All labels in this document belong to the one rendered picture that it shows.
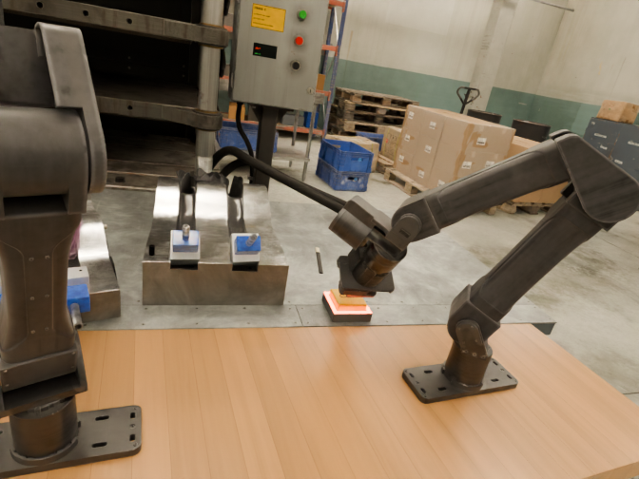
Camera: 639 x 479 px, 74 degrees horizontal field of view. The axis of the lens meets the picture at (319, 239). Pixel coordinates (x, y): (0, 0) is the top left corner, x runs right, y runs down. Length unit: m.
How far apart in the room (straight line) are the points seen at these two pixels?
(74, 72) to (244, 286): 0.54
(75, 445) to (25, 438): 0.06
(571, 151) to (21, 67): 0.57
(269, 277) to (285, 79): 0.93
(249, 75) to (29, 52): 1.22
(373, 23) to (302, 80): 6.39
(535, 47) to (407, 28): 2.68
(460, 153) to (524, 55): 5.23
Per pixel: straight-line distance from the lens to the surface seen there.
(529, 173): 0.64
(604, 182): 0.63
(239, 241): 0.76
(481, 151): 4.65
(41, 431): 0.57
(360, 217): 0.68
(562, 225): 0.65
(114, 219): 1.21
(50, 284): 0.43
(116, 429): 0.62
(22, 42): 0.41
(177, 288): 0.82
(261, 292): 0.83
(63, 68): 0.37
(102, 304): 0.79
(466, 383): 0.76
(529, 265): 0.67
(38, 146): 0.34
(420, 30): 8.34
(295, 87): 1.61
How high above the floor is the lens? 1.26
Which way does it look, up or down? 23 degrees down
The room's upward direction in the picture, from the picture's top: 10 degrees clockwise
